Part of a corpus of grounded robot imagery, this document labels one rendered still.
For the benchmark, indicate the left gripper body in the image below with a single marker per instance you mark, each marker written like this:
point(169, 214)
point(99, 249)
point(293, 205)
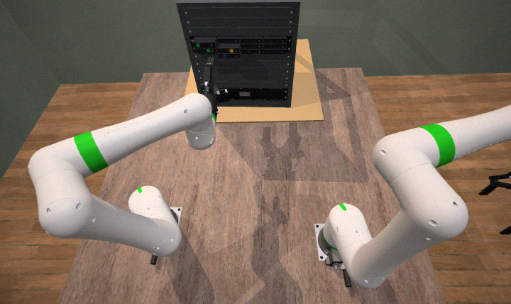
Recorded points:
point(210, 96)

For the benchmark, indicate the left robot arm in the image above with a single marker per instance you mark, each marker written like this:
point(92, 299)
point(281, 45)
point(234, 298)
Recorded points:
point(68, 210)

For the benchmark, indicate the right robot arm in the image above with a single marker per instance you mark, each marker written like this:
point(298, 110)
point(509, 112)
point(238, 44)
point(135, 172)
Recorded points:
point(431, 212)

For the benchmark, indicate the dark grey rack frame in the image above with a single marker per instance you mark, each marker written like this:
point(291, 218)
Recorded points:
point(254, 80)

